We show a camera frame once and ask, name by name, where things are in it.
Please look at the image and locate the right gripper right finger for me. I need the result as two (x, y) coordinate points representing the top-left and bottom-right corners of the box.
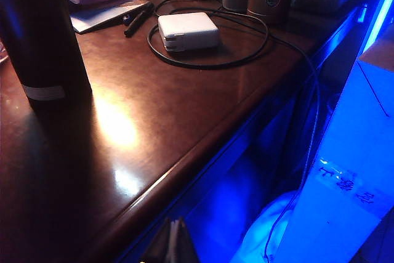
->
(175, 217), (201, 263)

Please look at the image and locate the white power adapter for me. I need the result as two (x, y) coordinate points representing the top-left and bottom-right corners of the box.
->
(158, 12), (220, 54)

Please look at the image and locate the black coiled cable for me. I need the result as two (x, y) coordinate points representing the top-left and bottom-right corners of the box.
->
(147, 0), (323, 190)

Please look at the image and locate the black thermos with grey label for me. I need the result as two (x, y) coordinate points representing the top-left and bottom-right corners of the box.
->
(0, 0), (93, 113)

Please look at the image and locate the black pen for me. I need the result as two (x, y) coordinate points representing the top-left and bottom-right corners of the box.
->
(124, 3), (155, 38)

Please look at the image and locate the white plastic bag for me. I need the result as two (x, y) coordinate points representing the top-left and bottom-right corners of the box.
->
(230, 190), (297, 263)

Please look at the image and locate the blue booklet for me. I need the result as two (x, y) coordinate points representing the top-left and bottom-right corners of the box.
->
(70, 0), (154, 34)

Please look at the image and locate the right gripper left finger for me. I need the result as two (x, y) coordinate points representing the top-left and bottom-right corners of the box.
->
(148, 217), (176, 263)

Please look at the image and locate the cardboard box with handwriting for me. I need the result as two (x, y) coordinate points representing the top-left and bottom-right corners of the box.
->
(276, 36), (394, 263)

